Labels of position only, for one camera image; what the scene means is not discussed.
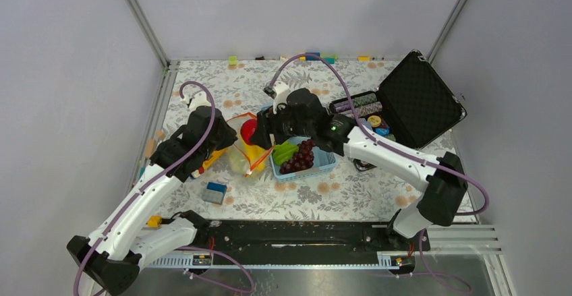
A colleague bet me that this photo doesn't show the green star fruit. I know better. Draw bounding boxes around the green star fruit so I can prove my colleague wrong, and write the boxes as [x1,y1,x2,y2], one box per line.
[272,142,299,167]

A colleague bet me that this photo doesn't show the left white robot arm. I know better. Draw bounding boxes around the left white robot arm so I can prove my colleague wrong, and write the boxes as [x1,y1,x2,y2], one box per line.
[67,106,237,295]

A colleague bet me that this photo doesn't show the red apple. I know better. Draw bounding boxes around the red apple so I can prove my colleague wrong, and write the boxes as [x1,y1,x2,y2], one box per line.
[240,119,258,145]

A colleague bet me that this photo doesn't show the yellow orange toy truck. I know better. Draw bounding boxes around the yellow orange toy truck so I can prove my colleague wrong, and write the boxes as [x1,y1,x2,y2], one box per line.
[190,148,228,179]

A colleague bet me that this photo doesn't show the clear zip top bag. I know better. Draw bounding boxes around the clear zip top bag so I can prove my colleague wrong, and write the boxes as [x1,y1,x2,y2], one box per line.
[226,112,273,177]

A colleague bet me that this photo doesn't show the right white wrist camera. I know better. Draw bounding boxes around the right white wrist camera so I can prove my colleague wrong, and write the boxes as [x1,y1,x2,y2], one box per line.
[263,81,291,114]

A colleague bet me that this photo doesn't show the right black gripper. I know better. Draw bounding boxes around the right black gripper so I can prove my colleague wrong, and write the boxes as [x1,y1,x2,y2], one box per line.
[250,98,315,150]

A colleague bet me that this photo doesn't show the yellow banana bunch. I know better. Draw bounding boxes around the yellow banana bunch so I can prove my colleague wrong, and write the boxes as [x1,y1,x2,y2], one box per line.
[244,145,270,176]

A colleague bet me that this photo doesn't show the light blue plastic basket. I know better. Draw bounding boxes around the light blue plastic basket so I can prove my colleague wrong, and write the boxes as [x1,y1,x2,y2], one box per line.
[259,102,339,185]

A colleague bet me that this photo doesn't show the wooden block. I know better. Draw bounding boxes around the wooden block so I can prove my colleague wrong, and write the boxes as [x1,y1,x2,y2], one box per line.
[144,138,158,159]

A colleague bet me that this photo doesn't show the blue grey block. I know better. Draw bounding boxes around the blue grey block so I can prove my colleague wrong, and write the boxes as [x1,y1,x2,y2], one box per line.
[201,182,227,205]

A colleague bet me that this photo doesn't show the floral table mat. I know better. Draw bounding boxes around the floral table mat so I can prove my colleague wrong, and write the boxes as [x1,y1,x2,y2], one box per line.
[157,60,419,221]

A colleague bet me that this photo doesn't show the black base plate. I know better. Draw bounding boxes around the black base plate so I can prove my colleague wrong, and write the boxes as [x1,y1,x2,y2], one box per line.
[190,220,430,266]

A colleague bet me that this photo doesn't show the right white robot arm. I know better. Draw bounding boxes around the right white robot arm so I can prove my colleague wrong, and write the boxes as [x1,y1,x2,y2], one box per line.
[248,84,467,250]

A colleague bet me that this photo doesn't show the green white cabbage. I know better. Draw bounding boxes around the green white cabbage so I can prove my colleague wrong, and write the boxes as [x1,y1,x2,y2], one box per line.
[226,147,250,177]

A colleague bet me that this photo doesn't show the dark purple grapes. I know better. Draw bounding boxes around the dark purple grapes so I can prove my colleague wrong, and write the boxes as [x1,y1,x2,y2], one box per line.
[279,140,315,175]

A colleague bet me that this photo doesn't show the black poker chip case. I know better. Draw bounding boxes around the black poker chip case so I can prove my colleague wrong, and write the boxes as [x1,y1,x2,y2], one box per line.
[328,50,467,150]

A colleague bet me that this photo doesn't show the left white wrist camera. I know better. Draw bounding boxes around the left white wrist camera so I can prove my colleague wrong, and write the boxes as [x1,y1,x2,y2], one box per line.
[181,91,212,113]

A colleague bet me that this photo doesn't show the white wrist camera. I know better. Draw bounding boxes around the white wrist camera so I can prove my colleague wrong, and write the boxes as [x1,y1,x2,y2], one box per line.
[181,91,212,113]
[263,81,291,114]

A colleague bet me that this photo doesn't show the blue yellow toy bricks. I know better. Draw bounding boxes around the blue yellow toy bricks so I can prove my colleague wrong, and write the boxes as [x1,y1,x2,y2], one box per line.
[298,52,337,64]

